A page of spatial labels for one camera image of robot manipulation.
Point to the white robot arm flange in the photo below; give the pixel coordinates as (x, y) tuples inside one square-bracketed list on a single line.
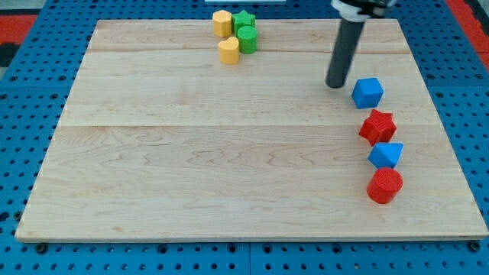
[(360, 10)]

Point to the green star block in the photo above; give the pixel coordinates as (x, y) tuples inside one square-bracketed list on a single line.
[(242, 19)]

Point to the blue cube block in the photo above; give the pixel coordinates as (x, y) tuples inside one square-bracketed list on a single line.
[(367, 93)]

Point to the red star block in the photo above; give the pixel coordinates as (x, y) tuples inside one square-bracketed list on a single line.
[(378, 127)]

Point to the light wooden board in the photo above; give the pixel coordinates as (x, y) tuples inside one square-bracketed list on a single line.
[(160, 142)]

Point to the yellow heart block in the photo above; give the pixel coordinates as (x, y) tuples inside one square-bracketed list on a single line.
[(229, 51)]

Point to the green cylinder block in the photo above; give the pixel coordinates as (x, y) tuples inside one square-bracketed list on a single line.
[(247, 37)]

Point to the yellow pentagon block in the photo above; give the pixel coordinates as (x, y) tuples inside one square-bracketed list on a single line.
[(222, 23)]

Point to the blue triangular prism block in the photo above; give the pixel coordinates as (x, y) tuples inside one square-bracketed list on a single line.
[(385, 154)]

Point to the red cylinder block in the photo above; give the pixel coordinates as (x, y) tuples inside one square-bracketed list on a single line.
[(384, 185)]

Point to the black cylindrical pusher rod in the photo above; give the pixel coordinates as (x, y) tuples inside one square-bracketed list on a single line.
[(346, 42)]

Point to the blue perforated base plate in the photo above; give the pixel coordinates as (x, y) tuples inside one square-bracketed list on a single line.
[(37, 83)]

